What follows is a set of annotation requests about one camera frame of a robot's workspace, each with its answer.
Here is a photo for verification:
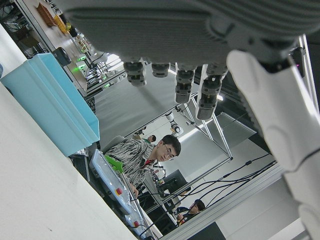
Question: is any yellow plastic object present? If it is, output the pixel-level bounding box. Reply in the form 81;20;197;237
53;14;73;35

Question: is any person in dark jacket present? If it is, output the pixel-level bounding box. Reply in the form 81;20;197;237
174;199;206;227

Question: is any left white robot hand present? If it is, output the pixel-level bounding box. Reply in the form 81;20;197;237
53;0;320;240

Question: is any grey table with metal legs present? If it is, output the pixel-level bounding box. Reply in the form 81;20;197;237
93;72;235;163

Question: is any person in patterned sweater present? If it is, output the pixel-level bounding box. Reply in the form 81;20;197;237
102;134;182;193

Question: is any black monitor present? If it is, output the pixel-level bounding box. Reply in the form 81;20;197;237
159;169;192;199

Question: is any brown wooden tray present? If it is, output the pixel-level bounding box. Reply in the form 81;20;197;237
35;1;58;27

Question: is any black camera box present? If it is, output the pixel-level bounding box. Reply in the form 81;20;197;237
289;46;307;79
51;46;72;66

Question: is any black cable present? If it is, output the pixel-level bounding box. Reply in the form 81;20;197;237
221;153;272;180
136;159;278;201

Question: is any light blue plastic bin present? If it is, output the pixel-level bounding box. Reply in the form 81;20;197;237
0;53;101;158

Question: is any green plastic holder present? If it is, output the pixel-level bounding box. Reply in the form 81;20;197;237
104;154;124;173

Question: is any aluminium frame post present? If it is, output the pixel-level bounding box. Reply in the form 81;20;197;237
298;33;320;114

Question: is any person in green shirt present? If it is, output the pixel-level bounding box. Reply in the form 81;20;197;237
142;134;158;144

